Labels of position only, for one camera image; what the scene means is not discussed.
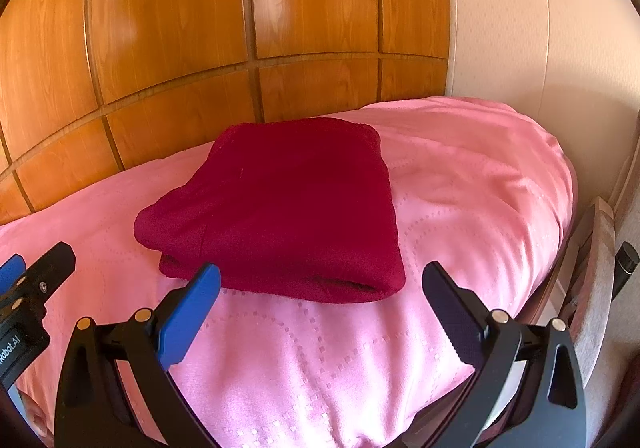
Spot person's left hand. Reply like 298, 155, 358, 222
15, 385, 54, 441

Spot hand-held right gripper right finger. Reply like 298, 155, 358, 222
421, 261, 587, 448

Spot grey upholstered chair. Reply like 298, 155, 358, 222
560, 198, 622, 379

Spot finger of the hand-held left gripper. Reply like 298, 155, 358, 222
9, 241, 77, 325
0, 254, 27, 300

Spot pink bedspread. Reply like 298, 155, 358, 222
0, 96, 580, 448

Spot black knob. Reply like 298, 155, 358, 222
611, 242, 640, 305

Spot wooden headboard panels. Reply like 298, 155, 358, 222
0, 0, 453, 226

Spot wooden bed frame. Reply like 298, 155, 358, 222
517, 223, 591, 329

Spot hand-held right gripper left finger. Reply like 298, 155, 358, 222
54, 263, 222, 448

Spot maroon cloth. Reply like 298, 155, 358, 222
133, 117, 406, 304

